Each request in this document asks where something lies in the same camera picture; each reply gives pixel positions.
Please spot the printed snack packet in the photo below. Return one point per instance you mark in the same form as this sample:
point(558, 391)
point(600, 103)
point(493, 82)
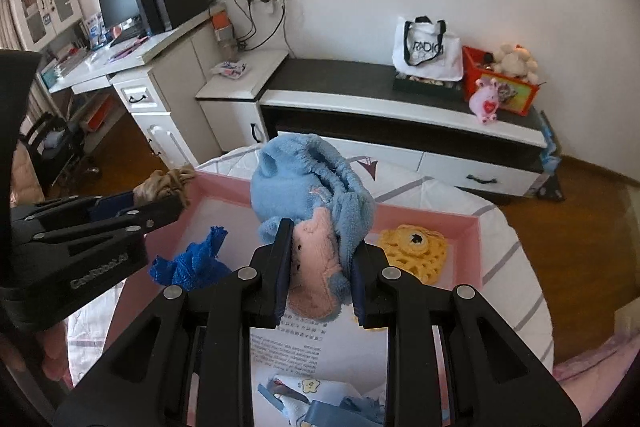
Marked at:
point(230, 69)

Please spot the low white side cabinet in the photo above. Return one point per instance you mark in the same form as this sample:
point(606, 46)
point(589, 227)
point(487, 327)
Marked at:
point(235, 77)

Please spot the pink cardboard box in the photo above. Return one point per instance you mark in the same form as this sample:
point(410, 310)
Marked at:
point(225, 192)

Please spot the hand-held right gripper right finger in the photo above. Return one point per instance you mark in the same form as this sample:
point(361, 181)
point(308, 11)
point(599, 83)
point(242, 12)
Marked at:
point(357, 287)

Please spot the white plug charger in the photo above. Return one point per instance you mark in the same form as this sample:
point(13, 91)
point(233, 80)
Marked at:
point(270, 6)

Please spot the black-topped white media bench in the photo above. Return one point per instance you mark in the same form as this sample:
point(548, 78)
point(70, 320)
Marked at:
point(350, 82)

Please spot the pink blanket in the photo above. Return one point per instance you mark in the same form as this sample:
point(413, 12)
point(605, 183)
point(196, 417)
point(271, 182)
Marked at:
point(600, 372)

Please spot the blue knitted cloth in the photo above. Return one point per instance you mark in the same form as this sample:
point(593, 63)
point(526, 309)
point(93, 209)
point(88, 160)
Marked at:
point(195, 267)

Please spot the orange storage box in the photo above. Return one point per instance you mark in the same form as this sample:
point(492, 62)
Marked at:
point(515, 97)

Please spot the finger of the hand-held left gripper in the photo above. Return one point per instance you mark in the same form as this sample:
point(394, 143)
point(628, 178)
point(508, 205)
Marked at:
point(75, 209)
point(125, 224)

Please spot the pink plush toy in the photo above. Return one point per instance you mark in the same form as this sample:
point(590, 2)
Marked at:
point(485, 102)

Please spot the black office chair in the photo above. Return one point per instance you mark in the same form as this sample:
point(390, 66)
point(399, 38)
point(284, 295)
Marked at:
point(55, 152)

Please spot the yellow crochet piece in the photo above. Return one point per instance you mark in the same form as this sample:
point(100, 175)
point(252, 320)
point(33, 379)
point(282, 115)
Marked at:
point(415, 252)

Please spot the white glass-door hutch cabinet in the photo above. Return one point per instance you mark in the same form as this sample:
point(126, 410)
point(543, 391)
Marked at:
point(45, 2)

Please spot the white striped bed cloth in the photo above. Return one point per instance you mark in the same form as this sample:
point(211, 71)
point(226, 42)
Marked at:
point(500, 267)

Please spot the stack of books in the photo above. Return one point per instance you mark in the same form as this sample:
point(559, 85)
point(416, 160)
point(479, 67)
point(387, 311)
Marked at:
point(62, 67)

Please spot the white desk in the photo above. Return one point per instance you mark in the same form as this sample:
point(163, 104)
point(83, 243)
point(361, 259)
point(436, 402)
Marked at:
point(175, 72)

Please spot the beige scrunchie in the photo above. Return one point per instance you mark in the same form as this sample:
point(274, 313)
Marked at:
point(165, 182)

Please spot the clear bottle with orange cap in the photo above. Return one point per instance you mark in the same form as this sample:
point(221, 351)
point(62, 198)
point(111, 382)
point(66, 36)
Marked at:
point(223, 32)

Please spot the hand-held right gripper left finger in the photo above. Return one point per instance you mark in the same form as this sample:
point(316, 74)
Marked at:
point(285, 267)

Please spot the white desk drawer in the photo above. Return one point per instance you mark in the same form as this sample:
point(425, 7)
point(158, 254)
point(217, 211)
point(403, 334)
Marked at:
point(135, 96)

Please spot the cream sheep plush toy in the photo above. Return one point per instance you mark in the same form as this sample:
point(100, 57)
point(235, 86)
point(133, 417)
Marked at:
point(515, 62)

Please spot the blue folded item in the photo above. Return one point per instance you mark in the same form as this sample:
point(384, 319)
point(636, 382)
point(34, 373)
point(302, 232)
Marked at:
point(550, 152)

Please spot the white desk cabinet door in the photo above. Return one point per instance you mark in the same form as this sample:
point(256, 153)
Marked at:
point(160, 139)

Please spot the light blue plush with pink face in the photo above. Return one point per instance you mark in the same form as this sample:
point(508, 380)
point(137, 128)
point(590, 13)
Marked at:
point(295, 177)

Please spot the blue printed box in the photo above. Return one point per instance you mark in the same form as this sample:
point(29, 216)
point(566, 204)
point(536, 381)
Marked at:
point(96, 31)

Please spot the black keyboard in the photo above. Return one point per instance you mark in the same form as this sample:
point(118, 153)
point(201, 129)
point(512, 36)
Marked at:
point(127, 36)

